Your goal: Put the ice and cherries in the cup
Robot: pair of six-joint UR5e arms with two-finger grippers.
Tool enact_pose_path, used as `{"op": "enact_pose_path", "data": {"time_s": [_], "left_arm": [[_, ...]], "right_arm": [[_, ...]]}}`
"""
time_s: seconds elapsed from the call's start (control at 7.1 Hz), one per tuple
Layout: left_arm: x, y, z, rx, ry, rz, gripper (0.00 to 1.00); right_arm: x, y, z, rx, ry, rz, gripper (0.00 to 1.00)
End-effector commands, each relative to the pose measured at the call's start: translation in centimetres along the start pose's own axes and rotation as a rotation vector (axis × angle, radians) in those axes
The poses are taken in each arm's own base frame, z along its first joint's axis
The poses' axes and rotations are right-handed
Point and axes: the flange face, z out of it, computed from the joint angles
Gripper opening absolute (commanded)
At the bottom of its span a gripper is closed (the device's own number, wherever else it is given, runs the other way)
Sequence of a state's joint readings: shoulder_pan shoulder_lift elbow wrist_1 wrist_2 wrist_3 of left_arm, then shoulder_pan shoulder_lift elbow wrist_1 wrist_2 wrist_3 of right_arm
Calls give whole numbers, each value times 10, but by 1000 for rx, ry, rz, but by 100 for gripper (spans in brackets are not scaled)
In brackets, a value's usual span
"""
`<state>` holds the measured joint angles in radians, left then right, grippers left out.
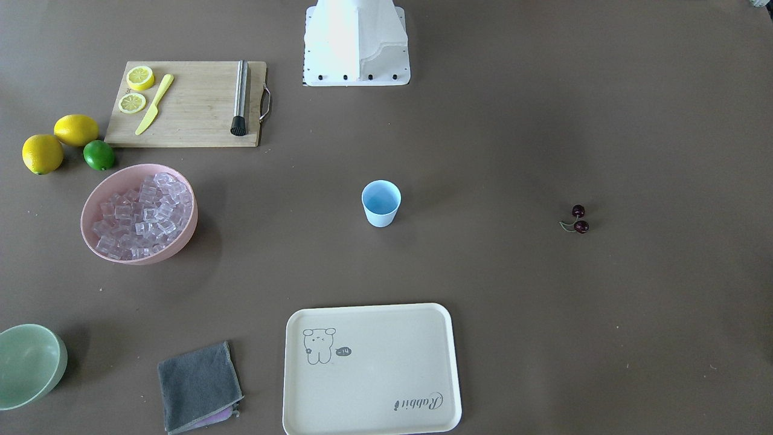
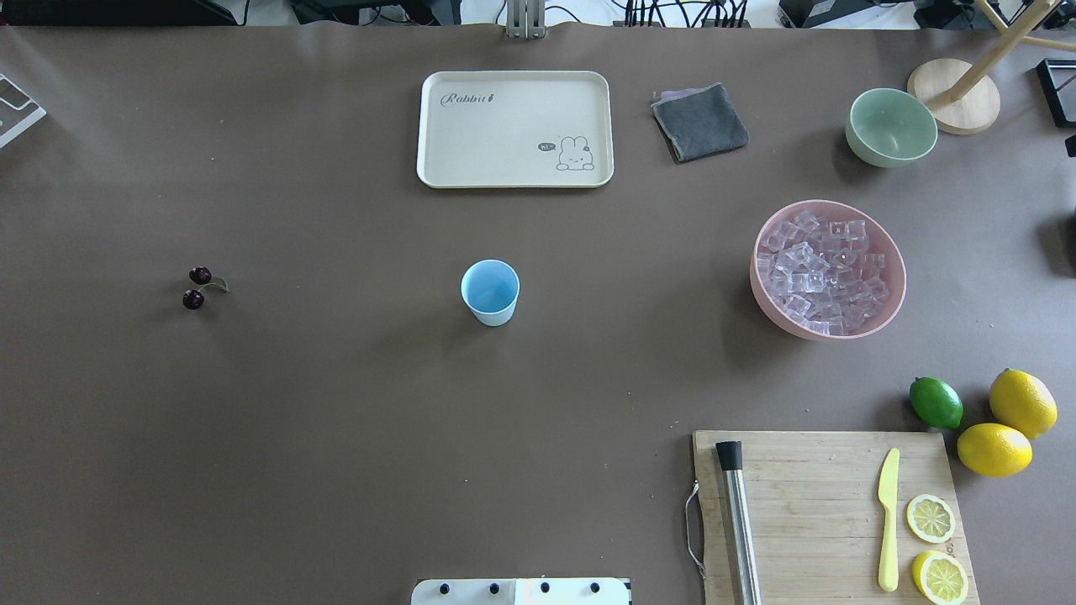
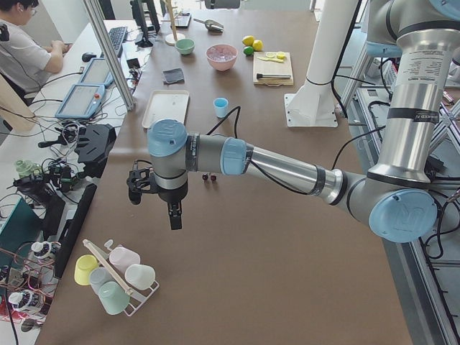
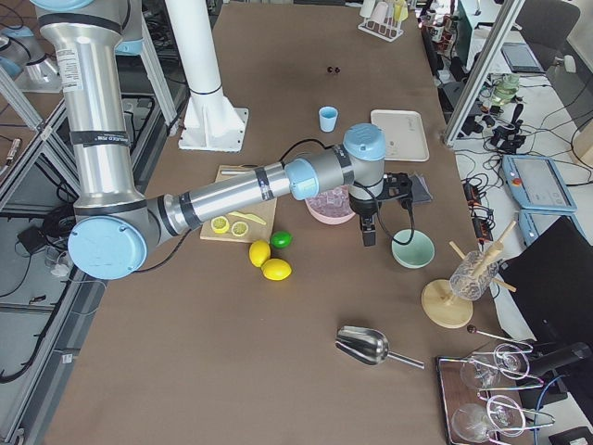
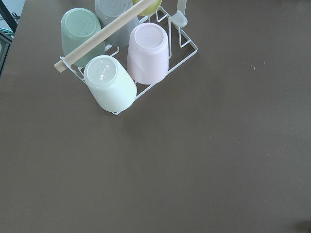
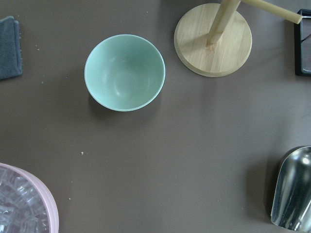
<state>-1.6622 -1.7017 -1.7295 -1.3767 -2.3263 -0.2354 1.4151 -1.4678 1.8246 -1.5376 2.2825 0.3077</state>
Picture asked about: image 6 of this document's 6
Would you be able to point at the wooden cup tree stand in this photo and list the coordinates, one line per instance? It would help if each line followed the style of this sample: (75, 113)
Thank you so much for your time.
(213, 40)

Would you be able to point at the pink bowl of ice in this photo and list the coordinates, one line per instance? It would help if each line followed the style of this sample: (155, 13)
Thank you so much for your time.
(26, 204)

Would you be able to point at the metal ice scoop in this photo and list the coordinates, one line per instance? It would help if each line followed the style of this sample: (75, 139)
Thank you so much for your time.
(291, 207)

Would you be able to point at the mint green bowl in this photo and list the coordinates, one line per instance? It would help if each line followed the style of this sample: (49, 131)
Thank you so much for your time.
(124, 72)

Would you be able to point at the grey folded cloth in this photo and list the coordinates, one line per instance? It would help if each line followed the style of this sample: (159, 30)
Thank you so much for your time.
(10, 53)

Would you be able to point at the black framed glass tray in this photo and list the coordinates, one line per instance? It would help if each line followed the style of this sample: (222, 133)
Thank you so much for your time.
(302, 44)

